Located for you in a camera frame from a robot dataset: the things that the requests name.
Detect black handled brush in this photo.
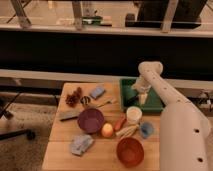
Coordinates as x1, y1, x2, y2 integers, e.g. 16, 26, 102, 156
124, 95, 138, 106

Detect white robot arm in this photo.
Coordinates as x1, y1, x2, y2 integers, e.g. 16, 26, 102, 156
132, 61, 211, 171

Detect green plastic tray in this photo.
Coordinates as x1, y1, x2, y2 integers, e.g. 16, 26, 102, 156
119, 78, 164, 115

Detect white cup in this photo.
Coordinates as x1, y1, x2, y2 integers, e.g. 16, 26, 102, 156
126, 106, 142, 124

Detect orange carrot toy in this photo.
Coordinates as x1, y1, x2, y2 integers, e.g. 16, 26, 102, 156
114, 117, 126, 131

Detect small blue cup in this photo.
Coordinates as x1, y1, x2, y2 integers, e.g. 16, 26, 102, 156
139, 122, 154, 139

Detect cream plastic fork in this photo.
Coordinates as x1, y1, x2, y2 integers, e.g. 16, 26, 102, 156
97, 98, 117, 108

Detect pale corn toy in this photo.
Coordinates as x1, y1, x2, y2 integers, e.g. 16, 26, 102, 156
116, 125, 138, 138

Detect blue sponge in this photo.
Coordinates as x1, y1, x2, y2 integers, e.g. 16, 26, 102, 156
90, 86, 105, 99

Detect black and white clip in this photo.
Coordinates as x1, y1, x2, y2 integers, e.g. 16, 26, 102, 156
80, 96, 91, 106

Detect purple bowl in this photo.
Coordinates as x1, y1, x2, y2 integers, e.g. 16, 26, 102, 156
77, 108, 105, 134

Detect orange red bowl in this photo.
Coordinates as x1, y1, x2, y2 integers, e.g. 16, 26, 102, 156
116, 137, 144, 168

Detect blue folded cloth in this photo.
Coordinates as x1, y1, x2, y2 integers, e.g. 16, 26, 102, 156
70, 134, 94, 156

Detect green item on shelf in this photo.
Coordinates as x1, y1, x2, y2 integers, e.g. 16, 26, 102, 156
82, 16, 103, 26

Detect black office chair base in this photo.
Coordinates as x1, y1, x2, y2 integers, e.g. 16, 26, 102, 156
0, 91, 37, 142

